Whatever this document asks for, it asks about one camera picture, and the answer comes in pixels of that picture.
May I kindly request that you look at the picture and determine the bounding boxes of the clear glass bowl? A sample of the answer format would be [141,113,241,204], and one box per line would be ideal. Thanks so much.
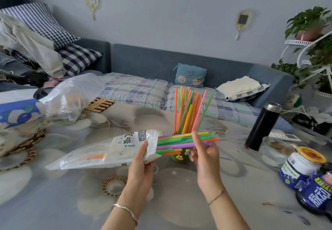
[259,137,297,169]

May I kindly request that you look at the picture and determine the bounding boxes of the black thermos flask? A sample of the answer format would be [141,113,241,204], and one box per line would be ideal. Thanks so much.
[244,102,283,151]

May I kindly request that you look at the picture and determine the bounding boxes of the person's right hand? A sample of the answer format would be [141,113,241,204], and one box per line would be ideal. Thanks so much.
[188,131,225,193]

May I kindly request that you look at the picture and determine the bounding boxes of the folded cream cloth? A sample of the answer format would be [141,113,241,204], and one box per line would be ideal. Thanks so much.
[216,76,262,99]

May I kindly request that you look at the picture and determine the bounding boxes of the silver bangle bracelet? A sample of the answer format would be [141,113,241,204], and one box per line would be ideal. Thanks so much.
[111,203,139,227]

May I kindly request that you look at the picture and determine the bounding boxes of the bundle of colourful straws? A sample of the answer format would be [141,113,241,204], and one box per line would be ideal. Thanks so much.
[156,131,220,156]

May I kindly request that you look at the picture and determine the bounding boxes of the light blue cartoon cushion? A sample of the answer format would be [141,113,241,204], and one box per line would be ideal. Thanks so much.
[173,63,208,88]

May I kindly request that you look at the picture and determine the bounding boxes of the blue and white carton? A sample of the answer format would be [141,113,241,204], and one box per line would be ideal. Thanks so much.
[0,89,49,131]

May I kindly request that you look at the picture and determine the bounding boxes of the upright colourful straws in cup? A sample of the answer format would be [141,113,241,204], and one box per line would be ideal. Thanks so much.
[174,86,215,136]

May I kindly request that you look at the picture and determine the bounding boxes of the grey-blue fabric sofa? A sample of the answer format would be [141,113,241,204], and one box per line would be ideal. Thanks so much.
[75,38,295,135]

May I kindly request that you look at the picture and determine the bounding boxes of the plaid sofa cover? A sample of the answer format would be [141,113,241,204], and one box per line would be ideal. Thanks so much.
[97,72,265,130]

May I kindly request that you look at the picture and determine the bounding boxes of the dark blue plastic bottle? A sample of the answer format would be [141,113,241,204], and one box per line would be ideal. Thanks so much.
[296,163,332,221]

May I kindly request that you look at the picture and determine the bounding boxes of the pile of clothes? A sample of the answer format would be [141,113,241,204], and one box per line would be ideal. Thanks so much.
[0,12,67,93]

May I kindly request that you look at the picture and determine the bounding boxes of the dark checked pillow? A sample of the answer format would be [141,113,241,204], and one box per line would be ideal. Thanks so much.
[58,43,103,77]

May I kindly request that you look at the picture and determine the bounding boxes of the person's right forearm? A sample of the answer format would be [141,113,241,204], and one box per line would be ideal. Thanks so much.
[205,186,251,230]

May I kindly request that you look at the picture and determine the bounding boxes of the clear crumpled plastic bag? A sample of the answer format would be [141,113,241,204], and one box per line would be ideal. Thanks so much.
[39,73,107,123]

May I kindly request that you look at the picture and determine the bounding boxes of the green plant in pink pot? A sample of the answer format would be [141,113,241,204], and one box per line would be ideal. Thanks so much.
[284,6,332,42]

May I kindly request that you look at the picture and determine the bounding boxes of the floral tablecloth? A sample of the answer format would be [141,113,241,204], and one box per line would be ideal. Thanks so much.
[0,100,332,230]

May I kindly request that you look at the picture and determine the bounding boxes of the plaid flat cushion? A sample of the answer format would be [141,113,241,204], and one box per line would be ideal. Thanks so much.
[225,82,272,102]

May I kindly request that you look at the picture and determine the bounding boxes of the person's left forearm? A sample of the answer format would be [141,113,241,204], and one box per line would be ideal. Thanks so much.
[101,185,154,230]

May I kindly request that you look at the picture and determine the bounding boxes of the white metal plant stand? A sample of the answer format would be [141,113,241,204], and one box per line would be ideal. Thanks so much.
[281,30,332,99]

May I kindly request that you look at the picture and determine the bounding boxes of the thin cord bracelet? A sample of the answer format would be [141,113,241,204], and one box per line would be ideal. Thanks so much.
[207,187,226,206]

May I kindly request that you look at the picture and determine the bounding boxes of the wooden slatted trivet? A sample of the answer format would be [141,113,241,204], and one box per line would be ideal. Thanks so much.
[84,97,115,113]

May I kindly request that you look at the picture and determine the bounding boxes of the trailing green plant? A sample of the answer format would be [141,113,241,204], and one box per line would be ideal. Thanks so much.
[271,34,332,93]

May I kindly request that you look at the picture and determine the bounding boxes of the large blue gingham pillow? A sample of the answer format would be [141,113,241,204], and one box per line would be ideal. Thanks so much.
[0,2,81,50]

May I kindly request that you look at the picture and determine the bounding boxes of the white plastic straw packet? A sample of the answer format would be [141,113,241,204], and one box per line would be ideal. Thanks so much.
[45,130,162,171]

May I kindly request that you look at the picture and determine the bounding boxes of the green cartoon cup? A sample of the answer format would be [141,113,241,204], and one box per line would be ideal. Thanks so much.
[170,148,191,164]

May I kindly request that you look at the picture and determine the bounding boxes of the black bag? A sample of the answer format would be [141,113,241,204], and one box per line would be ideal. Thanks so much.
[293,113,332,136]

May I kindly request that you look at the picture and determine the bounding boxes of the white flat device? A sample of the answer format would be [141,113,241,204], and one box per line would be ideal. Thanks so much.
[268,131,302,142]

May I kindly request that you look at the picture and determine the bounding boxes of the white jar with yellow lid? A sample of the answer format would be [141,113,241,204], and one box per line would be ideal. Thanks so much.
[279,146,328,190]

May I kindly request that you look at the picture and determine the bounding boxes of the person's left hand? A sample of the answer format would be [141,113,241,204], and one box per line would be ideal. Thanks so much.
[126,140,156,194]

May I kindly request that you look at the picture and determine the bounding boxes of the wall switch with lace frame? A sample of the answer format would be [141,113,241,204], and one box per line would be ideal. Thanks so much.
[234,9,253,41]

